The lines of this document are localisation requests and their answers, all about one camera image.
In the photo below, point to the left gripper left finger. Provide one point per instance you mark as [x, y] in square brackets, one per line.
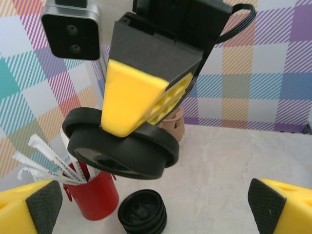
[14, 207]

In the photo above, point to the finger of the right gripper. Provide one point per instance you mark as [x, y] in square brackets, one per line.
[131, 92]
[205, 57]

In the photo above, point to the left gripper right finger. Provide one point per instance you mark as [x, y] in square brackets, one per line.
[292, 209]

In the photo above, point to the black coffee cup lid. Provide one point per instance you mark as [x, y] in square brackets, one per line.
[151, 148]

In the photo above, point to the white straw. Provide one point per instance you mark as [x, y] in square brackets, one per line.
[65, 140]
[34, 174]
[48, 156]
[36, 165]
[73, 170]

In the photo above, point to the brown pulp cup carrier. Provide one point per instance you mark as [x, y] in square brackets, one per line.
[176, 126]

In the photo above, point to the red straw bucket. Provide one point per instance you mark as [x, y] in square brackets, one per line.
[97, 197]

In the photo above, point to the stack of black lids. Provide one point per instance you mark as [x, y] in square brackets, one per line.
[141, 212]

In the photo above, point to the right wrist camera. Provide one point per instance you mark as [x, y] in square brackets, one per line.
[70, 36]

